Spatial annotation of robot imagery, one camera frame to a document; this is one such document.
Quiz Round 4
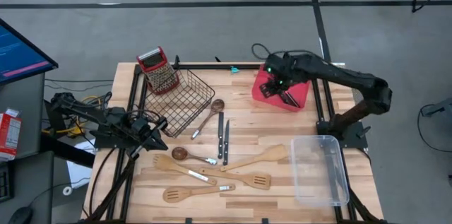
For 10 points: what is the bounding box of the white paper sheet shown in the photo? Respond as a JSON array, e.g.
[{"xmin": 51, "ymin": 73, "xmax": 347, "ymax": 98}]
[{"xmin": 66, "ymin": 138, "xmax": 96, "ymax": 189}]

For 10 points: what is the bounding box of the black computer mouse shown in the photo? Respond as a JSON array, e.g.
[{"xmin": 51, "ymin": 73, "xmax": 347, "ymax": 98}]
[{"xmin": 7, "ymin": 206, "xmax": 35, "ymax": 224}]

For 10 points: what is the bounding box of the black wire basket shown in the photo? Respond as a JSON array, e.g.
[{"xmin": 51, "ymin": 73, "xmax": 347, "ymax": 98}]
[{"xmin": 143, "ymin": 69, "xmax": 216, "ymax": 138}]

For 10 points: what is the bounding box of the dark wooden spoon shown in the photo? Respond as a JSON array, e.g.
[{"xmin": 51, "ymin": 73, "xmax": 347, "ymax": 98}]
[
  {"xmin": 190, "ymin": 98, "xmax": 225, "ymax": 141},
  {"xmin": 171, "ymin": 146, "xmax": 218, "ymax": 166}
]

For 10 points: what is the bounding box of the black aluminium table frame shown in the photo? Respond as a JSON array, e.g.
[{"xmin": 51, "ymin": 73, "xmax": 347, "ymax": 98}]
[{"xmin": 80, "ymin": 52, "xmax": 388, "ymax": 224}]

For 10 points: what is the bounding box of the grey desk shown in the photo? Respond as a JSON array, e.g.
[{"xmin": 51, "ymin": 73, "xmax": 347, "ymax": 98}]
[{"xmin": 0, "ymin": 71, "xmax": 56, "ymax": 224}]

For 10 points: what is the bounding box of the pronged wooden spoon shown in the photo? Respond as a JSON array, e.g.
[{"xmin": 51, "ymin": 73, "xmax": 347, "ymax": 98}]
[{"xmin": 152, "ymin": 153, "xmax": 218, "ymax": 186}]

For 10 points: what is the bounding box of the red metal box grater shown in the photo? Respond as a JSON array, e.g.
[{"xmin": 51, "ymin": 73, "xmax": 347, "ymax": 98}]
[{"xmin": 136, "ymin": 46, "xmax": 181, "ymax": 96}]

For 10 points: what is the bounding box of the plain wooden spatula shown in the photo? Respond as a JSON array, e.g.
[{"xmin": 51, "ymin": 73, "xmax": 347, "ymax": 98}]
[{"xmin": 219, "ymin": 143, "xmax": 289, "ymax": 172}]

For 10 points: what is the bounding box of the pink plastic bin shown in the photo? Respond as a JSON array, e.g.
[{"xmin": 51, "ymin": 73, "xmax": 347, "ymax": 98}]
[{"xmin": 251, "ymin": 64, "xmax": 311, "ymax": 112}]

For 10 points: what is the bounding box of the computer monitor blue screen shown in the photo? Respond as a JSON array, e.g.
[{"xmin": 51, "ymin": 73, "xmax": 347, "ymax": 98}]
[{"xmin": 0, "ymin": 18, "xmax": 59, "ymax": 86}]

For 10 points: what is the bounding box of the slotted wooden spatula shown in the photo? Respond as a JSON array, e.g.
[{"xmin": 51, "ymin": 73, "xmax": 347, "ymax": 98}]
[
  {"xmin": 198, "ymin": 167, "xmax": 272, "ymax": 191},
  {"xmin": 162, "ymin": 183, "xmax": 237, "ymax": 204}
]

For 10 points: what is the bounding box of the black keyboard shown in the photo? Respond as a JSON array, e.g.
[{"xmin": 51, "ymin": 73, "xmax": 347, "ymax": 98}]
[{"xmin": 0, "ymin": 162, "xmax": 15, "ymax": 204}]

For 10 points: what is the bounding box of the black handled steak knife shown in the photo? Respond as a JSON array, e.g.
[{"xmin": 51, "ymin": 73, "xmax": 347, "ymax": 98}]
[
  {"xmin": 217, "ymin": 111, "xmax": 225, "ymax": 160},
  {"xmin": 278, "ymin": 89, "xmax": 302, "ymax": 109},
  {"xmin": 222, "ymin": 119, "xmax": 230, "ymax": 166}
]

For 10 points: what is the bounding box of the grey equipment base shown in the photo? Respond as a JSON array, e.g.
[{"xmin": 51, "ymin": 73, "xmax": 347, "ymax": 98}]
[{"xmin": 420, "ymin": 96, "xmax": 452, "ymax": 119}]

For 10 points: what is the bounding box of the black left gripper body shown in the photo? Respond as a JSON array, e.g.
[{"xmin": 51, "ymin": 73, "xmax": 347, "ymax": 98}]
[{"xmin": 121, "ymin": 110, "xmax": 168, "ymax": 160}]

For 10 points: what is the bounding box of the red cardboard box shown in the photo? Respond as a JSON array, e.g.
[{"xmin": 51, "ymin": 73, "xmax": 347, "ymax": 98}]
[{"xmin": 0, "ymin": 107, "xmax": 23, "ymax": 162}]

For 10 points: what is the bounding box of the yellow cable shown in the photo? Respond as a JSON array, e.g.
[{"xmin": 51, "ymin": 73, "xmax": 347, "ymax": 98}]
[{"xmin": 41, "ymin": 95, "xmax": 107, "ymax": 138}]

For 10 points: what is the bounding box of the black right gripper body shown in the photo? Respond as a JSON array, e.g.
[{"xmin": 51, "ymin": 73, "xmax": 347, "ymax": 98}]
[{"xmin": 263, "ymin": 52, "xmax": 304, "ymax": 89}]

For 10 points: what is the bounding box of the black desk crossbar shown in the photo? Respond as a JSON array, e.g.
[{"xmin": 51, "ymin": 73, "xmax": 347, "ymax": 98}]
[{"xmin": 40, "ymin": 134, "xmax": 96, "ymax": 168}]

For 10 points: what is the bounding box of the clear plastic container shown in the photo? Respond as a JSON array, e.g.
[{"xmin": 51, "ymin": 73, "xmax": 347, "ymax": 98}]
[{"xmin": 290, "ymin": 134, "xmax": 350, "ymax": 207}]

